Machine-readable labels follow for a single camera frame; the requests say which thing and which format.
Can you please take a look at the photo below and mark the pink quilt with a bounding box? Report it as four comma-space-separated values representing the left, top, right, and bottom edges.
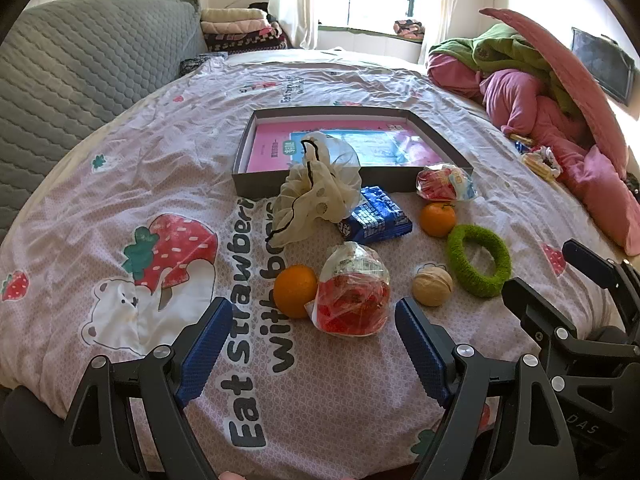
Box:
426, 52, 640, 256

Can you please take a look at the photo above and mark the grey box tray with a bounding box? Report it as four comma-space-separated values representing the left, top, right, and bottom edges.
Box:
231, 106, 474, 198

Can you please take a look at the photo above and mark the pink quilted mat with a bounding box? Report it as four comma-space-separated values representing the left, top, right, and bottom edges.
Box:
479, 6, 633, 181

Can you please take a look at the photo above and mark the printed pink bed sheet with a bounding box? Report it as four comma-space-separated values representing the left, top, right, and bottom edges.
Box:
0, 47, 640, 480

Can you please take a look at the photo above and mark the yellow patterned snack bag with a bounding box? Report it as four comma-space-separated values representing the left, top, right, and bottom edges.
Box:
521, 146, 564, 184

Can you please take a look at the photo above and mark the clear bag of red snacks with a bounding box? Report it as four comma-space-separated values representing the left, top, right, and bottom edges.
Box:
416, 163, 477, 203
305, 241, 391, 338

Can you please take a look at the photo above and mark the black wall screen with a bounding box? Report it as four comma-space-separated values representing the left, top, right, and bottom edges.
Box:
571, 27, 636, 106

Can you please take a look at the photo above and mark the grey quilted headboard cover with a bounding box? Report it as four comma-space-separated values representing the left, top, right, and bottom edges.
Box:
0, 0, 208, 241

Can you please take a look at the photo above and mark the cream folded blanket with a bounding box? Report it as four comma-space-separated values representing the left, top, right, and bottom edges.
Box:
201, 7, 268, 23

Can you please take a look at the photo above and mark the pink folded blanket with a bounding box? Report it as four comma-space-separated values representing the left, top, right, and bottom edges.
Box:
202, 19, 271, 35

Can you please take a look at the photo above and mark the orange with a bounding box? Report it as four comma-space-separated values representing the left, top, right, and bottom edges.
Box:
273, 264, 319, 320
419, 201, 457, 238

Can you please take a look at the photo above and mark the green fuzzy ring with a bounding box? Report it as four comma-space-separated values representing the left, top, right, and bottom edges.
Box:
446, 224, 512, 298

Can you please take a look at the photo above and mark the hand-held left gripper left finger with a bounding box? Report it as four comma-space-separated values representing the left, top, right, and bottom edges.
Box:
60, 297, 235, 480

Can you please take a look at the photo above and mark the dark checkered folded blanket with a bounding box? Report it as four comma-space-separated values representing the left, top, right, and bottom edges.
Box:
205, 30, 288, 53

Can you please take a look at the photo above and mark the cream drawstring bag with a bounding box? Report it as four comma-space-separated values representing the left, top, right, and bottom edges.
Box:
270, 131, 362, 248

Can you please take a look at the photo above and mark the floral cloth bundle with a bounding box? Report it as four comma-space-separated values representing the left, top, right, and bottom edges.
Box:
393, 20, 426, 40

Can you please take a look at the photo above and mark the blue cookie packet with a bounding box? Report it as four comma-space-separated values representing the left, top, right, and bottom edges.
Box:
337, 186, 414, 243

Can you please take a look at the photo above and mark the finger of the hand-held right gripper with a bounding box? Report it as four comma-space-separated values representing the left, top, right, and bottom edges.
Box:
561, 239, 640, 328
501, 277, 583, 356

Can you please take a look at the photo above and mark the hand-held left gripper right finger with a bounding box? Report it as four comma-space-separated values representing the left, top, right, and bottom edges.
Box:
394, 297, 576, 480

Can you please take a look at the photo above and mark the green blanket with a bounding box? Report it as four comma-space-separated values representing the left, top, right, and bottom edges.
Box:
429, 22, 581, 116

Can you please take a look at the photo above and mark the walnut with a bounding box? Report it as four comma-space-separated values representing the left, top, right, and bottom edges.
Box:
412, 266, 454, 307

